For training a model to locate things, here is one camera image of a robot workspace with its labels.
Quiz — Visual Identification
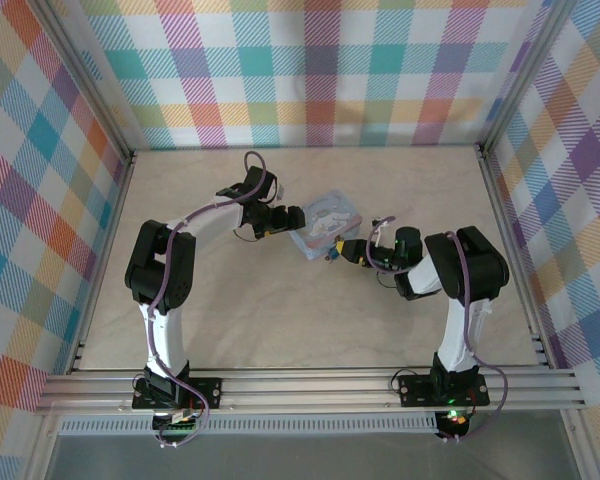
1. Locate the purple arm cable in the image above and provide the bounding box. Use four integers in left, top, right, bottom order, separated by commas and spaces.
371, 215, 510, 445
146, 151, 281, 450

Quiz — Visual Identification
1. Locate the grey slotted cable duct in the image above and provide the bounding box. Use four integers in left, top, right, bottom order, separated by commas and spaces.
57, 412, 439, 436

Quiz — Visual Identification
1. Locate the blue cartoon tin box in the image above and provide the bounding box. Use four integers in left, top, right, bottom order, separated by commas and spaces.
287, 188, 364, 262

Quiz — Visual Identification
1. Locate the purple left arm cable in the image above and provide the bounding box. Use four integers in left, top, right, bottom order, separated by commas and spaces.
146, 151, 281, 450

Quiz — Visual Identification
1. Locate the aluminium frame post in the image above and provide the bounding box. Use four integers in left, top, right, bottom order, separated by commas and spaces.
29, 0, 137, 161
477, 0, 579, 159

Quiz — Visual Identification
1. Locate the aluminium side rail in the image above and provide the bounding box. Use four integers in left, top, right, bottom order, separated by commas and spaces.
65, 149, 139, 376
478, 148, 576, 374

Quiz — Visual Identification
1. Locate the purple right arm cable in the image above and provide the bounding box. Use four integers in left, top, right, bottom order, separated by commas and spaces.
371, 215, 510, 445

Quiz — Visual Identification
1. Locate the small controller circuit board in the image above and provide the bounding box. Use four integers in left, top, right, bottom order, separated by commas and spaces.
152, 409, 205, 437
437, 407, 475, 440

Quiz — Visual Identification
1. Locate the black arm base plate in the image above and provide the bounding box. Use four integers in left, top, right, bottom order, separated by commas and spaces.
132, 377, 225, 412
398, 372, 491, 408

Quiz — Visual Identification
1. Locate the aluminium cross rail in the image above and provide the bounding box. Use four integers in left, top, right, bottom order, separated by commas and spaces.
34, 368, 589, 416

